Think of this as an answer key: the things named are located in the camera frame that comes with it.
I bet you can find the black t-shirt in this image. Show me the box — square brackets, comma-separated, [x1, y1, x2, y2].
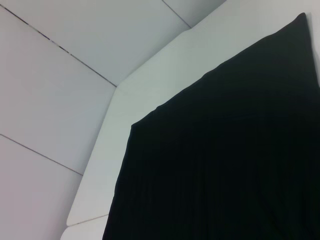
[101, 11, 320, 240]

